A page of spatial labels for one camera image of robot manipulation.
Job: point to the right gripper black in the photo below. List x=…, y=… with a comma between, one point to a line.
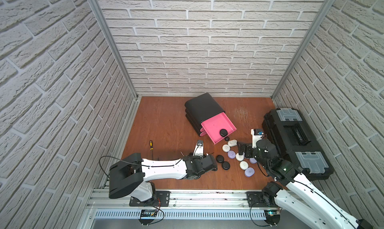
x=248, y=149

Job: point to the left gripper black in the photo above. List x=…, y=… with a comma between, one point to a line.
x=205, y=163

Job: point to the black earphone case square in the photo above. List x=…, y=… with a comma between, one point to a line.
x=220, y=159

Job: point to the black earphone case round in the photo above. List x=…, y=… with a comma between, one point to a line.
x=223, y=133

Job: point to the black drawer cabinet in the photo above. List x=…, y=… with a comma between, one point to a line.
x=200, y=109

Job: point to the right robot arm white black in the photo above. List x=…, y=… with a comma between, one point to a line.
x=292, y=191

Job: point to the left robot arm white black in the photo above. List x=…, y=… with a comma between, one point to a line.
x=133, y=176

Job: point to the white earphone case middle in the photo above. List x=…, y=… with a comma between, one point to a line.
x=239, y=157

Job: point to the white earphone case oval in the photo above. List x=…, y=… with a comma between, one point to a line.
x=232, y=143

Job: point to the purple earphone case left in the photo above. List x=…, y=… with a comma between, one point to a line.
x=231, y=154

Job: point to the white earphone case lower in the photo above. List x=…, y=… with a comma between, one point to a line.
x=244, y=165

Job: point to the white earphone case round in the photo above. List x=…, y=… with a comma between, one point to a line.
x=226, y=148

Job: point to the purple earphone case lower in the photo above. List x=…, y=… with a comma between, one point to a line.
x=249, y=172

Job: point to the black toolbox grey latches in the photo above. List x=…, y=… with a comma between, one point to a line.
x=288, y=130

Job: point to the left controller board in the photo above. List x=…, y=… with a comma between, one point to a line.
x=148, y=216

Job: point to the controller board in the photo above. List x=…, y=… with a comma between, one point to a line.
x=148, y=216
x=272, y=218

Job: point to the right controller board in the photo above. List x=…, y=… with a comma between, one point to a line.
x=272, y=218

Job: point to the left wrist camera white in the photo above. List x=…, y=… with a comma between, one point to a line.
x=199, y=149

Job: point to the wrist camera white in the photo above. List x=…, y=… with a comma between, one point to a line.
x=199, y=149
x=257, y=134

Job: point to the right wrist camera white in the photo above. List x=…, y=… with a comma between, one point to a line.
x=257, y=134

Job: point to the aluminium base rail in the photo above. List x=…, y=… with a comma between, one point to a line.
x=181, y=205

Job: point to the screwdriver yellow black handle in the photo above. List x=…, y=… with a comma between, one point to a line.
x=152, y=149

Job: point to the right aluminium corner post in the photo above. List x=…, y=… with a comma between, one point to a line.
x=321, y=14

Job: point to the aluminium corner post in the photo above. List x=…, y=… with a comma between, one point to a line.
x=321, y=14
x=98, y=13

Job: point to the left aluminium corner post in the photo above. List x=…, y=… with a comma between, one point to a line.
x=98, y=13

